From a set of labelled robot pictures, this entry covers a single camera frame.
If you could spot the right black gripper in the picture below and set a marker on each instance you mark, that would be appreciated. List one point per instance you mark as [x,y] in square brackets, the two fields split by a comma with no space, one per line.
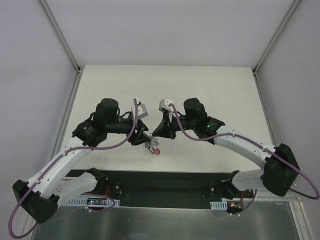
[167,126]

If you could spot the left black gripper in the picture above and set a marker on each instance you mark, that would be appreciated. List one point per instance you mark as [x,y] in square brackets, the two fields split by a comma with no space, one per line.
[136,132]

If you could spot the key organiser with red handle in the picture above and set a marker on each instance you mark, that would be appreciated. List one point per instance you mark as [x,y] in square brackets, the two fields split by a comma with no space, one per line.
[153,145]

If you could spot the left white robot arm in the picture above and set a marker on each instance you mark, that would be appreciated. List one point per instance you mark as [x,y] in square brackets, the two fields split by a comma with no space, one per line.
[42,194]

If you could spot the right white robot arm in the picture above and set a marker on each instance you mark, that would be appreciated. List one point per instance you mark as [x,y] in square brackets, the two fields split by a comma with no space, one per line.
[277,164]

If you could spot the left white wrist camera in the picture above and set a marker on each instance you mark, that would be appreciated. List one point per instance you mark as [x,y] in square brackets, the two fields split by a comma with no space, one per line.
[138,109]

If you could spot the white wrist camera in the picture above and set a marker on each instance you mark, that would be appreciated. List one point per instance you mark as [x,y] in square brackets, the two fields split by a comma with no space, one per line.
[138,109]
[165,106]

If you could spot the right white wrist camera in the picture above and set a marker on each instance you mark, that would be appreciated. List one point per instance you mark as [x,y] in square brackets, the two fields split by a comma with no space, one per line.
[165,106]

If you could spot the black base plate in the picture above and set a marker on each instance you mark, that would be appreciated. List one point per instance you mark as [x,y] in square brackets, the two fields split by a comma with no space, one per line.
[171,190]

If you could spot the left white cable duct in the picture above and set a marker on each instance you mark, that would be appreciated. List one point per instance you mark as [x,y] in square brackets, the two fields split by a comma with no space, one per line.
[91,202]

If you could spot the white cable duct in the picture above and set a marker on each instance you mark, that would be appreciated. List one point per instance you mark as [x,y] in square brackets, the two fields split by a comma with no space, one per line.
[91,202]
[219,205]

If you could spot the right white cable duct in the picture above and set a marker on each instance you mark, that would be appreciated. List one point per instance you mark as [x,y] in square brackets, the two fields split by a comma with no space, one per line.
[219,205]

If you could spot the left aluminium frame post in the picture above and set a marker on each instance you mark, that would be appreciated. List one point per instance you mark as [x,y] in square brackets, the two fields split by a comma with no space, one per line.
[59,34]

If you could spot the aluminium frame post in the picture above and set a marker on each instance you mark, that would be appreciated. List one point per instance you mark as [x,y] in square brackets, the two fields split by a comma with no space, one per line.
[59,34]
[294,5]

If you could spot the right aluminium frame post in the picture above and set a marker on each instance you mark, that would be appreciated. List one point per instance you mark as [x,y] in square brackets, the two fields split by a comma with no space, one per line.
[294,5]

